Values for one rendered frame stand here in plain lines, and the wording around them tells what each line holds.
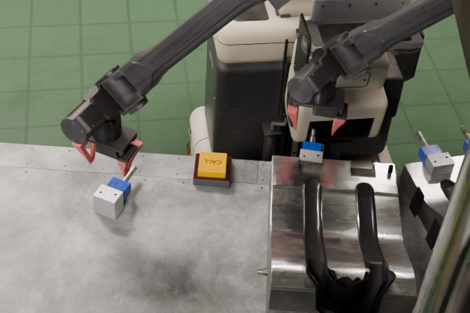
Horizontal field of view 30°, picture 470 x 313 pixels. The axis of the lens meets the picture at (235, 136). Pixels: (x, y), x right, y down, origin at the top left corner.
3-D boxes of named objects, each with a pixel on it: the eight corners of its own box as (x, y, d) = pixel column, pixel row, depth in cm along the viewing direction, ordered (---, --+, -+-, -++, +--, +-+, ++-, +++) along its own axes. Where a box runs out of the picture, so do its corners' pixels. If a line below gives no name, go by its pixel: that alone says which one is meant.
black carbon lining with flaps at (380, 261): (299, 184, 182) (304, 152, 176) (376, 190, 182) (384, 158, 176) (301, 325, 157) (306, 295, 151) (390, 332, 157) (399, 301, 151)
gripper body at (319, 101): (342, 116, 179) (347, 89, 174) (292, 109, 180) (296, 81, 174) (343, 96, 184) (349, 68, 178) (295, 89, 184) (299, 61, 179)
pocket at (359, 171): (347, 172, 188) (350, 160, 185) (371, 174, 188) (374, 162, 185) (348, 188, 185) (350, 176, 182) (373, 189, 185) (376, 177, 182)
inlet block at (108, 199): (125, 172, 192) (124, 154, 188) (145, 179, 191) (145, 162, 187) (94, 212, 183) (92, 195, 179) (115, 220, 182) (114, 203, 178)
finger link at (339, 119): (341, 145, 184) (347, 112, 178) (307, 140, 185) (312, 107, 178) (343, 124, 189) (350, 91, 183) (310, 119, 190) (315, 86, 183)
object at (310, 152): (301, 136, 203) (303, 119, 199) (322, 139, 203) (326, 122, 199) (296, 177, 194) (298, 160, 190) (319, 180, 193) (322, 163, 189)
